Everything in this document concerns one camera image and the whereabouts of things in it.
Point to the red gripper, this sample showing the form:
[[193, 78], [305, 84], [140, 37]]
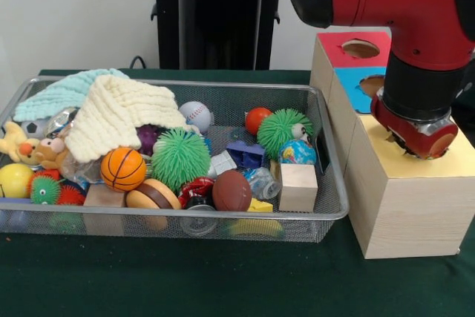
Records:
[[438, 144]]

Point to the cream waffle cloth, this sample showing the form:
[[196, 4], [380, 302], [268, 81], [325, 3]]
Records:
[[118, 109]]

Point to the wooden box with three holes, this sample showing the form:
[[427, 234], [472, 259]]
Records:
[[415, 213]]

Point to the clear mesh bin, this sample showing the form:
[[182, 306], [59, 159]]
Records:
[[259, 228]]

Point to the globe print ball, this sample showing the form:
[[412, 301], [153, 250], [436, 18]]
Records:
[[297, 153]]

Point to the plain wooden cube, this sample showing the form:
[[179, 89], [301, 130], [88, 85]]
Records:
[[298, 187]]

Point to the green spiky ball with eyes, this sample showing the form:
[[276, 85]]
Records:
[[278, 131]]

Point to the brown toy football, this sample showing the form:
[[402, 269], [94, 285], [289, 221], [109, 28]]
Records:
[[232, 191]]

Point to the dark green table cloth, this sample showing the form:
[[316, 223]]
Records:
[[222, 280]]

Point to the green spiky rubber ball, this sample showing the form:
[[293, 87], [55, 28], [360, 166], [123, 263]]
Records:
[[180, 159]]

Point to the toy burger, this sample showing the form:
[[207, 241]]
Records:
[[152, 194]]

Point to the orange toy basketball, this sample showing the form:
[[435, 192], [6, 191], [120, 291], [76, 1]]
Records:
[[123, 169]]

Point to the mint waffle cloth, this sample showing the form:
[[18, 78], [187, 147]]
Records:
[[55, 94]]

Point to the yellow smiley ball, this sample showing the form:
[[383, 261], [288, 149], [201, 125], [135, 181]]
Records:
[[15, 181]]

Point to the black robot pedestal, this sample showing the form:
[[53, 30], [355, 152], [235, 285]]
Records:
[[222, 16]]

